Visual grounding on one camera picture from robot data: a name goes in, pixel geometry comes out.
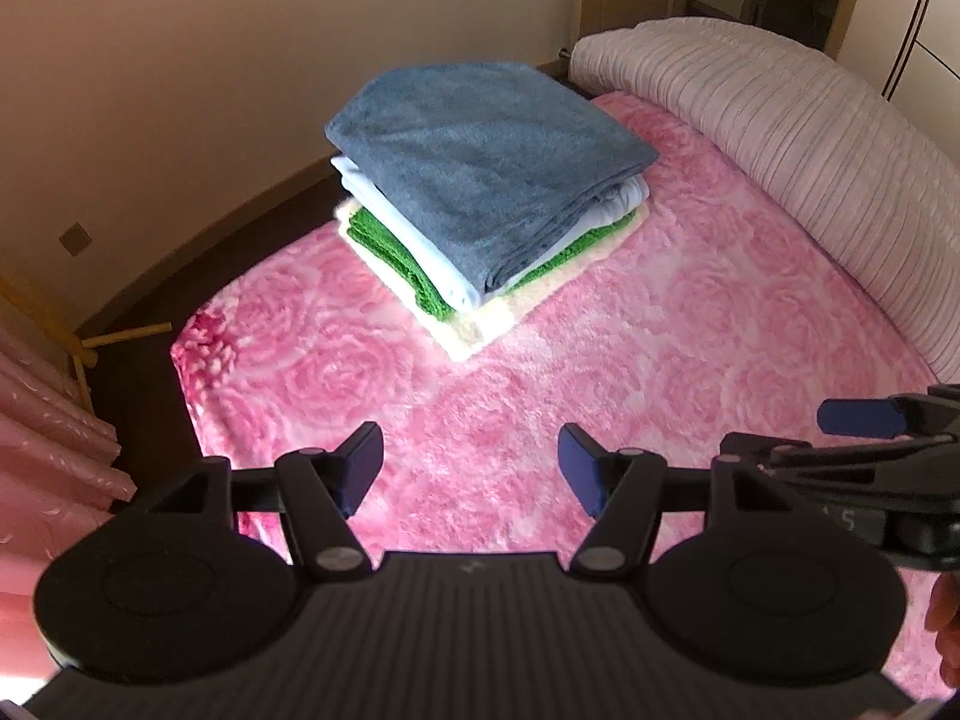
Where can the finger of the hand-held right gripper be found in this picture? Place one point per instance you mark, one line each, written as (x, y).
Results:
(825, 469)
(859, 416)

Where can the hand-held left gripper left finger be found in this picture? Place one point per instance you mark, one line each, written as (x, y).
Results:
(360, 465)

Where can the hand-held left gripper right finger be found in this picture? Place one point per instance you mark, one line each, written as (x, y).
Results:
(585, 465)

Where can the blue denim jeans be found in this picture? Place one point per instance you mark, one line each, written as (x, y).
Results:
(480, 157)

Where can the person's right hand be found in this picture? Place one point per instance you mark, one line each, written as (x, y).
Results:
(946, 615)

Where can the pink floral blanket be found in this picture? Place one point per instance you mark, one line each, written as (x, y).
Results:
(600, 330)

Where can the cream towel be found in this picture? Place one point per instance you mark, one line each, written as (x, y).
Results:
(472, 334)

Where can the green towel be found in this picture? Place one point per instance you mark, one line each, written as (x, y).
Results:
(382, 251)

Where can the white folded cloth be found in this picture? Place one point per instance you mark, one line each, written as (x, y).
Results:
(420, 247)

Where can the yellow wooden rack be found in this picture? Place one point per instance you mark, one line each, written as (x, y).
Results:
(127, 334)

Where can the white ribbed mattress edge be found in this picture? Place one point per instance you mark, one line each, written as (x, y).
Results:
(787, 127)

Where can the pink curtain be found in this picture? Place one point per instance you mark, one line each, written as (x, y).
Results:
(45, 480)

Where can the white wardrobe doors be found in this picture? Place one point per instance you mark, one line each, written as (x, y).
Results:
(922, 30)

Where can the wall socket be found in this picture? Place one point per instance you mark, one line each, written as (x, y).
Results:
(75, 238)

